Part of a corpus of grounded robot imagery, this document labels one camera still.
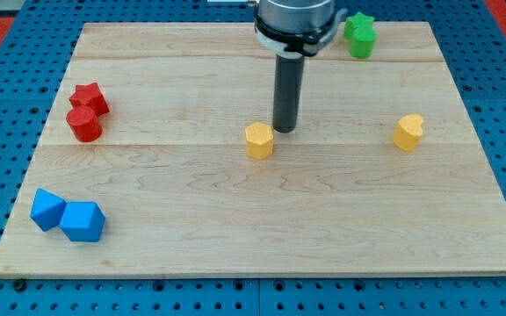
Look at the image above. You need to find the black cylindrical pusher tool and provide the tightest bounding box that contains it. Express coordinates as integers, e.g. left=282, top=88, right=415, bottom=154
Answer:
left=272, top=55, right=304, bottom=133

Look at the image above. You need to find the yellow hexagon block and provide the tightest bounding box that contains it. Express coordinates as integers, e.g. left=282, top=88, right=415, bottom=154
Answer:
left=245, top=122, right=274, bottom=160

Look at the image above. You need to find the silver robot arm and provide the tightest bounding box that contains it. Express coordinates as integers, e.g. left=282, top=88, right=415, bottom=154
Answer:
left=254, top=0, right=348, bottom=133

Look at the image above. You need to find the wooden board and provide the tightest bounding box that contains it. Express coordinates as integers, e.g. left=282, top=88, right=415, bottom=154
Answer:
left=0, top=22, right=506, bottom=279

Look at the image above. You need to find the green cylinder block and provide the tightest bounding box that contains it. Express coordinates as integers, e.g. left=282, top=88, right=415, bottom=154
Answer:
left=350, top=27, right=377, bottom=59

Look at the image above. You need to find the green star block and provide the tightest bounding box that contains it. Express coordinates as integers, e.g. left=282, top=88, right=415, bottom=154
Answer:
left=343, top=11, right=375, bottom=40

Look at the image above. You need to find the yellow heart block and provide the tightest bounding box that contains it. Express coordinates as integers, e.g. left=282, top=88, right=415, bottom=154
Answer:
left=392, top=113, right=424, bottom=152

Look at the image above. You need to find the red star block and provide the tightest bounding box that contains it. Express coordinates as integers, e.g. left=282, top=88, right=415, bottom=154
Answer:
left=69, top=83, right=110, bottom=116

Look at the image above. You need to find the red cylinder block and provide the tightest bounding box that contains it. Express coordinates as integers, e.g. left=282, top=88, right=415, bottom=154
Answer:
left=66, top=105, right=103, bottom=142

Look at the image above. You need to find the blue cube block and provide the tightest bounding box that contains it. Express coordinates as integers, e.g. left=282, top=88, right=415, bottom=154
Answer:
left=59, top=201, right=105, bottom=242

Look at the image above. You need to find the blue triangle block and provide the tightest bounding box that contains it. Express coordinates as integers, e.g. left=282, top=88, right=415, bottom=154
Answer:
left=30, top=188, right=67, bottom=232

